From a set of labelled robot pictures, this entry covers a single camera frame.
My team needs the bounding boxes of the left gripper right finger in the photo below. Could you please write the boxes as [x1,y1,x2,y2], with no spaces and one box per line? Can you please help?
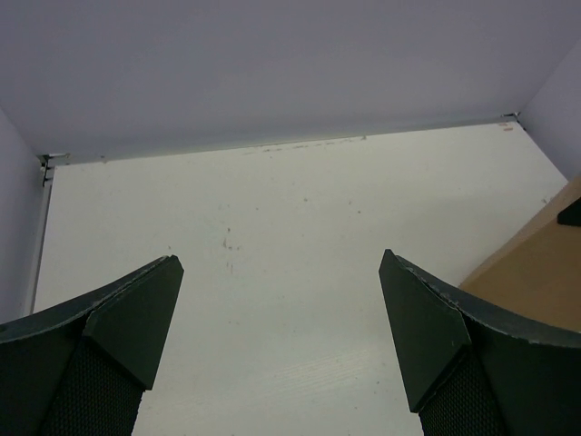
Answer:
[379,250,580,435]

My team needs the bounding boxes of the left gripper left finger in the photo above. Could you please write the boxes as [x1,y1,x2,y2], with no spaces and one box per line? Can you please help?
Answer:
[1,255,183,435]

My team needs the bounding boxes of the brown paper bag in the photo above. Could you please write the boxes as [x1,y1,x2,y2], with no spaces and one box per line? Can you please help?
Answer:
[459,176,580,332]

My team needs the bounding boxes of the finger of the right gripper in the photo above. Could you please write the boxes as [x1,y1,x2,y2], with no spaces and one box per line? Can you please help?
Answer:
[556,198,581,225]

